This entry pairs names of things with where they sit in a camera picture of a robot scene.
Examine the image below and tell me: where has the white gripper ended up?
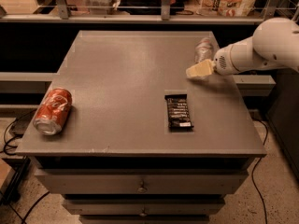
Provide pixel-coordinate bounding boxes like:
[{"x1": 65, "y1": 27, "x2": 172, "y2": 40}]
[{"x1": 186, "y1": 43, "x2": 248, "y2": 78}]

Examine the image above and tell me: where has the clear plastic water bottle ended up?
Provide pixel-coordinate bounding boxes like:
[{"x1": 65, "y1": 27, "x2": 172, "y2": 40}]
[{"x1": 194, "y1": 37, "x2": 214, "y2": 63}]

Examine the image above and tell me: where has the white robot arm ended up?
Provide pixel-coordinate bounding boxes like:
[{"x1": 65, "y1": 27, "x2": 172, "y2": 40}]
[{"x1": 186, "y1": 18, "x2": 299, "y2": 80}]

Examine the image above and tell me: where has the red coke can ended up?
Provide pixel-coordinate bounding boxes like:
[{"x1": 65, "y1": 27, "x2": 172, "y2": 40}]
[{"x1": 33, "y1": 88, "x2": 72, "y2": 135}]

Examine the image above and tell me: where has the dark chocolate bar wrapper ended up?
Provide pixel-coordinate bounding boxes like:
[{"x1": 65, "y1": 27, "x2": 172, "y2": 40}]
[{"x1": 164, "y1": 94, "x2": 193, "y2": 129}]

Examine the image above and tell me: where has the black bag behind glass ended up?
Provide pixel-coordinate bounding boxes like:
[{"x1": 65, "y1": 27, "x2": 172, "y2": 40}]
[{"x1": 118, "y1": 0, "x2": 187, "y2": 15}]

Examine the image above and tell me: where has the clear plastic container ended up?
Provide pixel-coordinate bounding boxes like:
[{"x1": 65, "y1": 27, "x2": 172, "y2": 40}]
[{"x1": 83, "y1": 0, "x2": 118, "y2": 15}]

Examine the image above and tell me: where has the grey drawer cabinet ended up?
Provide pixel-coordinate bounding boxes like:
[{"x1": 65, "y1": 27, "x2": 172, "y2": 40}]
[{"x1": 18, "y1": 31, "x2": 265, "y2": 224}]

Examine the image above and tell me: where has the drawer with knob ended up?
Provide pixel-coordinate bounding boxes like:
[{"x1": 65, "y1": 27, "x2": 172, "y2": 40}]
[
  {"x1": 36, "y1": 169, "x2": 248, "y2": 195},
  {"x1": 63, "y1": 199, "x2": 225, "y2": 217}
]

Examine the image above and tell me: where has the top drawer with knob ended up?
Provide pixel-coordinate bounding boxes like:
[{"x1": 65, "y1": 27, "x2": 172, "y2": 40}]
[{"x1": 36, "y1": 169, "x2": 248, "y2": 195}]

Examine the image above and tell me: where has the metal railing with glass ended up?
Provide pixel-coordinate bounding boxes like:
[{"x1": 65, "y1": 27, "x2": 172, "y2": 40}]
[{"x1": 0, "y1": 0, "x2": 298, "y2": 24}]

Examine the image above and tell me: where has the black cable right floor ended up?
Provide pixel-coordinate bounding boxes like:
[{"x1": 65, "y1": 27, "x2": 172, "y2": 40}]
[{"x1": 250, "y1": 119, "x2": 269, "y2": 224}]

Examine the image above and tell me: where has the black cables left floor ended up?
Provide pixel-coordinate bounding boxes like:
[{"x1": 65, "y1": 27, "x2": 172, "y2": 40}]
[{"x1": 2, "y1": 108, "x2": 38, "y2": 157}]

